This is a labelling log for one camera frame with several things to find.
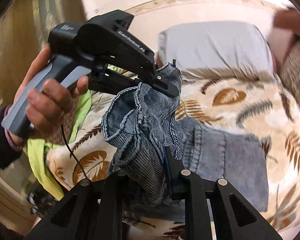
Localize grey denim pants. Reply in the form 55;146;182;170
100;60;269;213

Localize person left hand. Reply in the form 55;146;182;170
6;44;89;148

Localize grey pillow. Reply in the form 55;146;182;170
155;21;275;82

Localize cream padded headboard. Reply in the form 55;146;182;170
82;0;292;51

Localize brown patterned cloth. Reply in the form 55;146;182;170
46;98;79;145

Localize lime green sheet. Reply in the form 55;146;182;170
27;91;92;200

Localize striped floral brown quilt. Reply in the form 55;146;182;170
278;38;300;107

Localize pink brown pillow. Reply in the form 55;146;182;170
267;8;300;69

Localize thin black cable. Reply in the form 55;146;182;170
60;123;89;180

